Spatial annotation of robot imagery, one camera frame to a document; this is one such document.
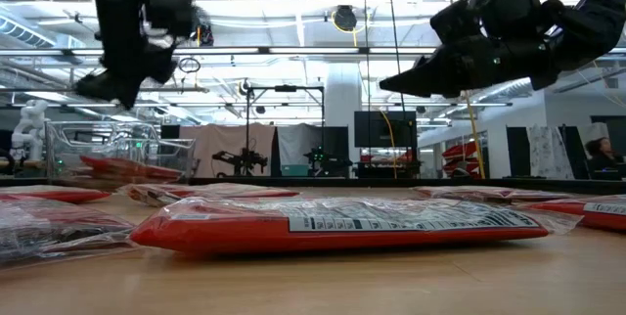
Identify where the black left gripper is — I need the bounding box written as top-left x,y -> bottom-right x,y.
70,0 -> 201,110

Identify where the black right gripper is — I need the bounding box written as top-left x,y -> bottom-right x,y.
379,0 -> 571,99

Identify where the red popcorn bag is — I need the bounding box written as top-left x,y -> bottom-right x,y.
129,196 -> 583,260
79,155 -> 186,183
118,182 -> 300,207
0,197 -> 137,267
412,185 -> 576,204
0,185 -> 112,204
522,195 -> 626,234

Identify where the black monitor screen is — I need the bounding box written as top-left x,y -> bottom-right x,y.
353,111 -> 419,150
589,114 -> 626,140

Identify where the red storage bin shelf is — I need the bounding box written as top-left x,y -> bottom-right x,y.
441,140 -> 485,178

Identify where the white square pillar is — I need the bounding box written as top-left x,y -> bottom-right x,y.
324,63 -> 364,164

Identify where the pink fabric curtain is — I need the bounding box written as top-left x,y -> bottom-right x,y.
178,123 -> 279,179

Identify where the clear plastic basket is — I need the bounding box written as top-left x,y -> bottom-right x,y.
44,119 -> 198,190

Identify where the black fabric curtain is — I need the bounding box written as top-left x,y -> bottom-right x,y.
320,125 -> 351,178

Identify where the black partition panel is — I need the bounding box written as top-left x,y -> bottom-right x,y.
505,125 -> 532,178
559,124 -> 597,180

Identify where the white patterned cloth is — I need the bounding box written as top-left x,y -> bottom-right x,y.
525,124 -> 574,180

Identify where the grey fabric curtain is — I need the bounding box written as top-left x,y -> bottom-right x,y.
276,123 -> 323,167

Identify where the teal box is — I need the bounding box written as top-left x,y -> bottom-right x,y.
280,163 -> 311,178

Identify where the person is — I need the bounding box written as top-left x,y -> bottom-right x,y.
583,136 -> 626,173

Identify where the black hanging cable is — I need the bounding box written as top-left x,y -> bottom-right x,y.
384,0 -> 407,113
362,0 -> 372,179

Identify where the thick yellow cable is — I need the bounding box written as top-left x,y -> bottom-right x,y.
442,0 -> 487,180

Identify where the black ceiling cable reel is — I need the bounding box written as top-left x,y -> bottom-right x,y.
331,4 -> 359,33
194,21 -> 215,48

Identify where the black camera stand frame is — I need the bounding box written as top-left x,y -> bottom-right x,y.
243,84 -> 327,179

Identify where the horizontal metal frame bar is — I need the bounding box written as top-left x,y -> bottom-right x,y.
165,45 -> 439,57

